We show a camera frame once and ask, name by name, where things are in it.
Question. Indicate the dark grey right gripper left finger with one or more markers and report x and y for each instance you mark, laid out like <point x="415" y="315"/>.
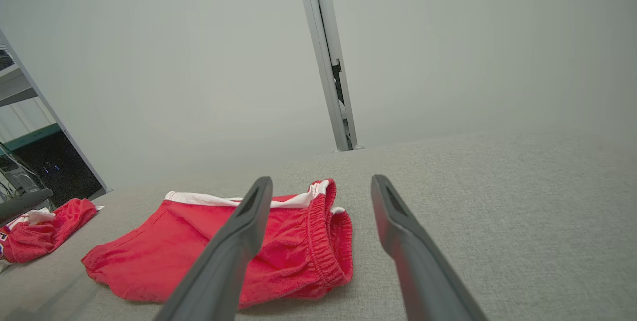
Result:
<point x="224" y="261"/>

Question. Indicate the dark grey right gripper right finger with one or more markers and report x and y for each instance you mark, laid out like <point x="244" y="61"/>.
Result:
<point x="423" y="271"/>

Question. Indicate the red shorts with white trim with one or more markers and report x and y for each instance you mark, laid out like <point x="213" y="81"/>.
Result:
<point x="164" y="251"/>

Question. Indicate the red jersey with white sleeves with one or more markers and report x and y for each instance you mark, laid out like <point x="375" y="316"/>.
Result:
<point x="45" y="234"/>

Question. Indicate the grey partition joint post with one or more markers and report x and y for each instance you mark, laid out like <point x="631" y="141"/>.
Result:
<point x="328" y="62"/>

